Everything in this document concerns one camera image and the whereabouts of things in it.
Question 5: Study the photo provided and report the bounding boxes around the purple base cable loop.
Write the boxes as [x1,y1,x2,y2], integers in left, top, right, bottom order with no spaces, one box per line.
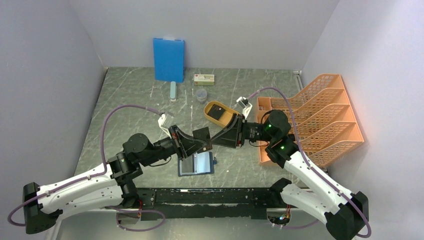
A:
[115,206,167,232]

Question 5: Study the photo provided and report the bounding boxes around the dark blue card holder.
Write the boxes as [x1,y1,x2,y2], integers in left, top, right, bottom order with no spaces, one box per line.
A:
[178,151,218,177]

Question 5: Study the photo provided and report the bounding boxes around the small red white box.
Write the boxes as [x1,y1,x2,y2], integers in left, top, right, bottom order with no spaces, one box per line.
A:
[193,74,215,86]

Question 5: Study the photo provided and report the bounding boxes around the orange file organizer rack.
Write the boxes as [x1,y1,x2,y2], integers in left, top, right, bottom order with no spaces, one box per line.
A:
[255,73,365,168]

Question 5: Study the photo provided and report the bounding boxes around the small clear plastic cup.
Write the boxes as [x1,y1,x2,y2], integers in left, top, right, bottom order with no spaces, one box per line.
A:
[195,89,208,104]

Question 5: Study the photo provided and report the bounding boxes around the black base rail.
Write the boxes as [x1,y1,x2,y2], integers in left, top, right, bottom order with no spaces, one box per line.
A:
[119,178,291,220]

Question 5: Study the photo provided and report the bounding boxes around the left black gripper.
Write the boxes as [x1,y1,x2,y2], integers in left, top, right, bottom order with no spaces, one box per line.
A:
[140,124,208,166]

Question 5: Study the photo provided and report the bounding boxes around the blue board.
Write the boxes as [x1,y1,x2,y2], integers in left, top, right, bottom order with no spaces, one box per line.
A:
[152,38,185,83]

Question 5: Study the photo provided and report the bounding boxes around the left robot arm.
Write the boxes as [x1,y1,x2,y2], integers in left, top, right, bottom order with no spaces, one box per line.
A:
[23,125,212,235]

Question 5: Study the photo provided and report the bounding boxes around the black VIP card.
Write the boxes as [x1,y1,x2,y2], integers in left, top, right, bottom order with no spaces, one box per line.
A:
[178,156,195,176]
[192,126,211,145]

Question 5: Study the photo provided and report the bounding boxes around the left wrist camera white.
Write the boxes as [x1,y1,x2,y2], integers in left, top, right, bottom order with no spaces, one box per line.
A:
[157,112,174,137]

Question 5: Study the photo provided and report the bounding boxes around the light blue eraser stick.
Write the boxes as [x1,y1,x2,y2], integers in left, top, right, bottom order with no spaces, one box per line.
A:
[169,81,177,102]

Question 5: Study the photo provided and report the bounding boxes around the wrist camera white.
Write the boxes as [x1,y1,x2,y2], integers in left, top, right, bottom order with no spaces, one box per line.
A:
[157,112,174,137]
[236,96,253,119]

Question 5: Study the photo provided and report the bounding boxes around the yellow oval tray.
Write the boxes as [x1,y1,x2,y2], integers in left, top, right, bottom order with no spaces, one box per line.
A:
[203,100,239,128]

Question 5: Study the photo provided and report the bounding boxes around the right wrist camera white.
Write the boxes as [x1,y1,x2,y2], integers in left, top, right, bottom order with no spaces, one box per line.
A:
[236,96,253,119]

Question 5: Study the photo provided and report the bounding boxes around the black card in tray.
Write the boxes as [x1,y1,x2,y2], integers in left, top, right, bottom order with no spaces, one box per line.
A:
[207,104,226,121]

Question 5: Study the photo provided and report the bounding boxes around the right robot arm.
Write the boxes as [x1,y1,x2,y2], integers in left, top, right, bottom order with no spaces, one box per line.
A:
[211,110,372,240]

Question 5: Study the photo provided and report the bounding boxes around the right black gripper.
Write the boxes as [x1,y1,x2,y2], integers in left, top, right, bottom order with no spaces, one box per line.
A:
[210,113,275,149]

